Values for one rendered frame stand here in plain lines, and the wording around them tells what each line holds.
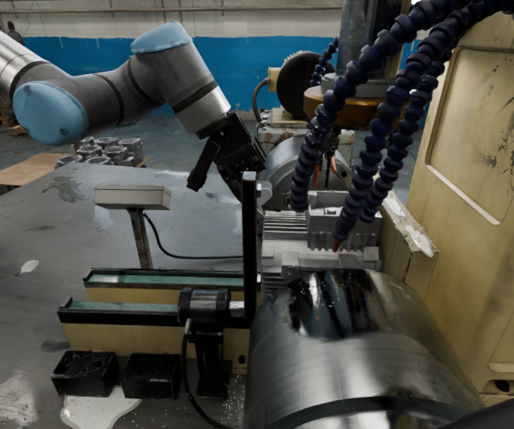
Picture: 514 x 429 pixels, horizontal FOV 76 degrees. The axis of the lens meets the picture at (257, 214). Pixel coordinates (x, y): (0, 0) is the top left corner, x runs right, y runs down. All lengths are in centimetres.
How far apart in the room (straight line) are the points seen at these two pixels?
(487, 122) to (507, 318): 29
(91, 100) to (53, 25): 738
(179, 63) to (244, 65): 569
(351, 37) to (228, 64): 584
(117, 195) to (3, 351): 42
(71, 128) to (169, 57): 18
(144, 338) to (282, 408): 48
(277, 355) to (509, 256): 34
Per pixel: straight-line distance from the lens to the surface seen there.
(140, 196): 86
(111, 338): 80
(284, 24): 611
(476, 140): 64
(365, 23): 51
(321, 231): 58
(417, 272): 54
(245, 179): 42
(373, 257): 60
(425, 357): 36
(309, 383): 32
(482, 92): 65
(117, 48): 720
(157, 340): 76
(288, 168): 80
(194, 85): 58
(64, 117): 54
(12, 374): 90
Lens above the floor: 141
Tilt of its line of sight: 29 degrees down
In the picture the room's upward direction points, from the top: straight up
